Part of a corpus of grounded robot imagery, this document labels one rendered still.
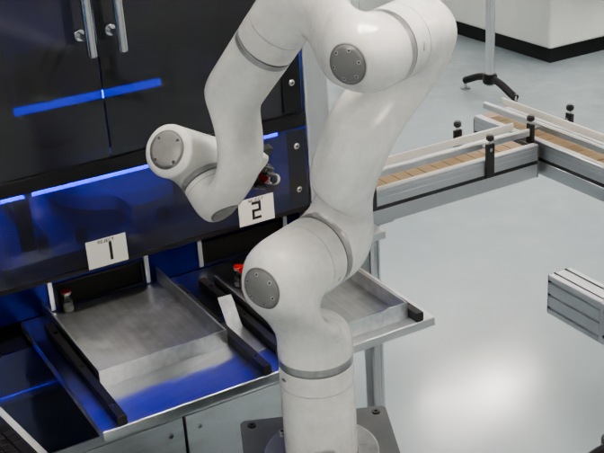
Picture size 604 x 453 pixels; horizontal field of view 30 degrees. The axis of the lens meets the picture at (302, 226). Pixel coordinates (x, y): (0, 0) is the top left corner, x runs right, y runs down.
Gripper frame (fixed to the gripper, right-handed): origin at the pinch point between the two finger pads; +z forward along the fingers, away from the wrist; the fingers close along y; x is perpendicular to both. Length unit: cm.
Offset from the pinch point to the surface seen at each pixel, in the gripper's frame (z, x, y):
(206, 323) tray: 18.0, 3.0, 33.5
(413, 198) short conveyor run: 83, -4, -3
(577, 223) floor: 294, -14, -10
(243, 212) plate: 33.5, -13.6, 16.8
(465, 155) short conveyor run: 100, -7, -18
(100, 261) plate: 10.4, -20.2, 38.8
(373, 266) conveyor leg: 86, -1, 17
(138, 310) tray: 19.3, -10.8, 43.3
